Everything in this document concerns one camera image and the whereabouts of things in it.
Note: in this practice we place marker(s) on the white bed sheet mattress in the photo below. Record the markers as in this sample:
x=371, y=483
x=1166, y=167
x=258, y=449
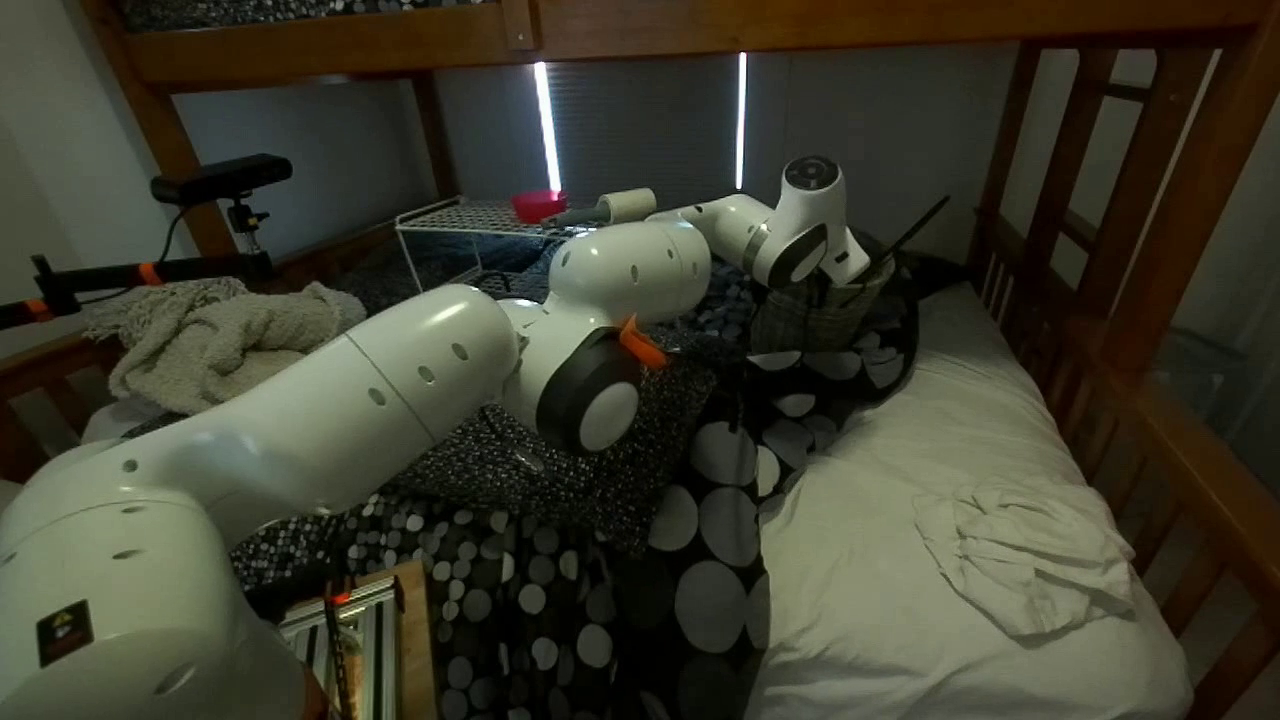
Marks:
x=865, y=626

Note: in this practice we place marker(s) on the wooden bunk bed frame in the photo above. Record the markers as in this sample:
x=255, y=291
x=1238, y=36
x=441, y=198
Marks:
x=1123, y=141

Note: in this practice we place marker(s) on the red bowl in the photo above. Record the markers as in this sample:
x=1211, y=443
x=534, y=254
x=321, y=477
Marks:
x=539, y=204

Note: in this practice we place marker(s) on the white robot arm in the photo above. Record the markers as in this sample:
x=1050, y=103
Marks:
x=119, y=592

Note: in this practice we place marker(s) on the grey wicker basket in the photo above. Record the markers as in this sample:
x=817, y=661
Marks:
x=862, y=334

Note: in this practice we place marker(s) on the black duvet with grey circles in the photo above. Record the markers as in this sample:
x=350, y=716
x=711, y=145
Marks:
x=540, y=620

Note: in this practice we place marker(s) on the white wire shelf rack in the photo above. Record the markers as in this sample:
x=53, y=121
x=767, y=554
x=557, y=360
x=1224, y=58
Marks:
x=469, y=237

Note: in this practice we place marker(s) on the grey towel pile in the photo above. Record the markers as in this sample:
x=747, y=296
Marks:
x=202, y=342

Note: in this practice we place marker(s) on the crumpled white cloth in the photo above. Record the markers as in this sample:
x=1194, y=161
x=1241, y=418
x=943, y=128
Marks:
x=1031, y=562

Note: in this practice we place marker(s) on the black white-dotted pillow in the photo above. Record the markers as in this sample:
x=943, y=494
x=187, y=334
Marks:
x=497, y=465

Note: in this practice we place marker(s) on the white tape roll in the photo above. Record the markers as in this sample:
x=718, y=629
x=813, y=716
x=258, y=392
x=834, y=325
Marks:
x=624, y=204

